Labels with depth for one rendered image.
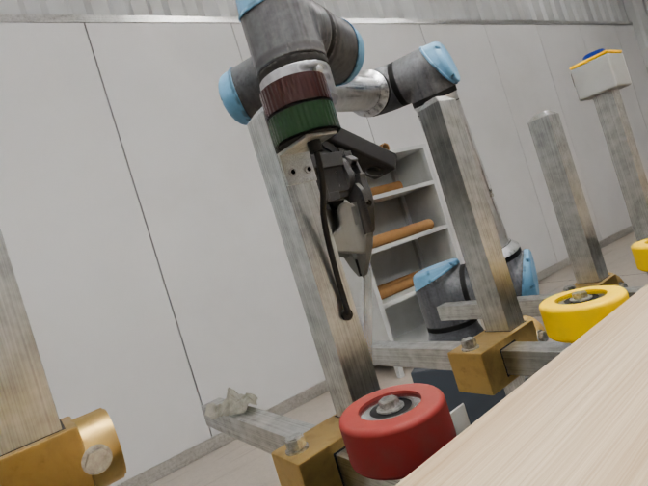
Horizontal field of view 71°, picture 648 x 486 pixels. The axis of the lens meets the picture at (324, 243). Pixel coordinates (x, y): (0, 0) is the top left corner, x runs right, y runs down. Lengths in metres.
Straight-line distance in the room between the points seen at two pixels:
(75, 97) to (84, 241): 0.88
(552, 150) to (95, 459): 0.71
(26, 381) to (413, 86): 1.05
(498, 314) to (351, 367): 0.24
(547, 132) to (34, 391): 0.73
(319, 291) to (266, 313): 2.81
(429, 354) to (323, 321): 0.26
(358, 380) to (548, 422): 0.19
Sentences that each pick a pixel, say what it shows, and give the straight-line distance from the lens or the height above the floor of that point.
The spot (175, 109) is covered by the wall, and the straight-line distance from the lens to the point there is 3.34.
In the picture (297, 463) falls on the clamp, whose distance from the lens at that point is 0.41.
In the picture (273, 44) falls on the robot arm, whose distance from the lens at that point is 0.57.
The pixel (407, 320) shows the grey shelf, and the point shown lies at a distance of 3.88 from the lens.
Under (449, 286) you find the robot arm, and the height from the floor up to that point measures 0.81.
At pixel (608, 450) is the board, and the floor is 0.90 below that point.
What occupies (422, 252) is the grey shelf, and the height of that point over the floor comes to 0.71.
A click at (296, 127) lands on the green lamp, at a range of 0.38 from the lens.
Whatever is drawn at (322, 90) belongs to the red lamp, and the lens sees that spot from 0.40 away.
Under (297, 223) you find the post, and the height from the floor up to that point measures 1.06.
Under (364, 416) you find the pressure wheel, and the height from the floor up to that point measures 0.91.
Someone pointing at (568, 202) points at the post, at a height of 0.98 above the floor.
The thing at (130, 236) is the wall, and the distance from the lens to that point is 3.03.
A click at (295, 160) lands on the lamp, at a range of 0.43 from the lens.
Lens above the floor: 1.03
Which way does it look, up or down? level
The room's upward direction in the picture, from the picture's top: 17 degrees counter-clockwise
